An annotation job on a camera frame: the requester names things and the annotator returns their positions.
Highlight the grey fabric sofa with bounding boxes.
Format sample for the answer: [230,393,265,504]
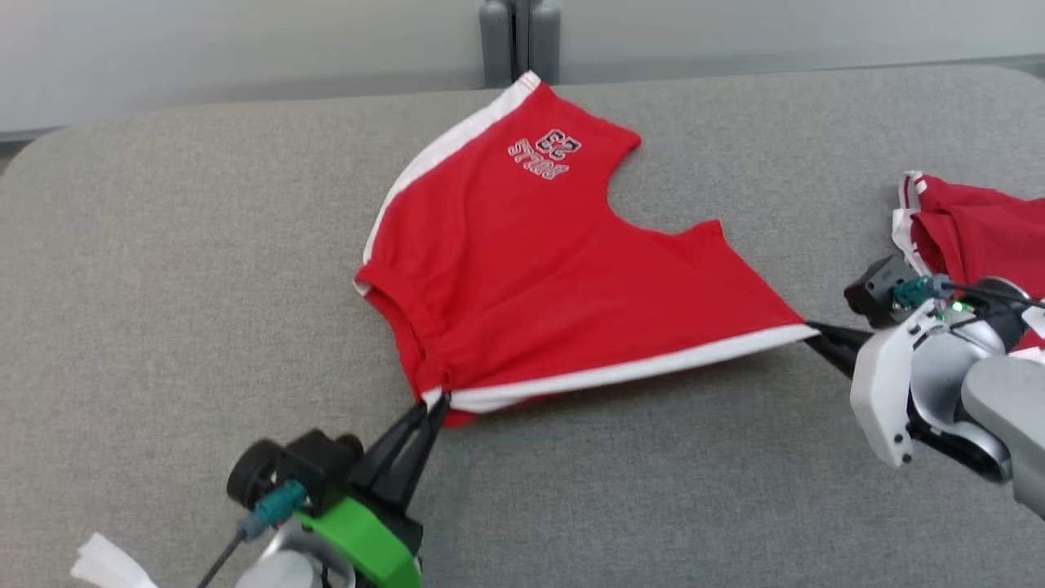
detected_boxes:
[0,64,1045,588]

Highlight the left black cable teal plug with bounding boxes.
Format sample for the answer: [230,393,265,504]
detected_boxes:
[196,480,309,588]

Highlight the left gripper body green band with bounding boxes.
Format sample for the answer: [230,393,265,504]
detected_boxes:
[294,482,425,588]

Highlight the red Bulls 23 jersey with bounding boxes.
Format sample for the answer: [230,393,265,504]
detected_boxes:
[892,171,1045,364]

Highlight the red Bulls 23 shorts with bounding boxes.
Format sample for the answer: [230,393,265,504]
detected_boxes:
[354,71,820,428]

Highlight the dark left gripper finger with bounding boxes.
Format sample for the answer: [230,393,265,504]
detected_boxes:
[382,392,451,512]
[349,402,431,491]

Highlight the grey partition post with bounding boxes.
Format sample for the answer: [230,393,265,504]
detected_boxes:
[478,0,563,87]

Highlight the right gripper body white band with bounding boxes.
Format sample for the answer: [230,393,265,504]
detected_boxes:
[849,296,981,469]

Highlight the white plastic bag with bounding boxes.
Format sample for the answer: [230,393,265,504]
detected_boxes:
[71,532,161,588]

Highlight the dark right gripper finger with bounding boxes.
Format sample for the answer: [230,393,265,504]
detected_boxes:
[807,322,876,354]
[803,336,860,381]

